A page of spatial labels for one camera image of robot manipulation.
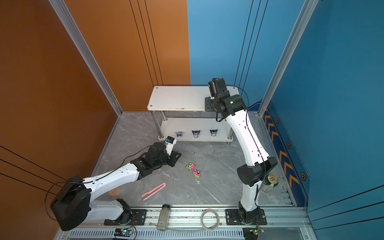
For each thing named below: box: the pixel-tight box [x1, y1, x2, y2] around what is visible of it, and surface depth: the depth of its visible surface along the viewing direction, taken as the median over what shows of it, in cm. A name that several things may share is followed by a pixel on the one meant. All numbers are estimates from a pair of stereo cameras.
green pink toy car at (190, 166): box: [186, 162, 196, 171], surface depth 91 cm
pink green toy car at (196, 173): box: [192, 169, 201, 179], surface depth 88 cm
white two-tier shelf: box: [147, 86, 240, 144], surface depth 88 cm
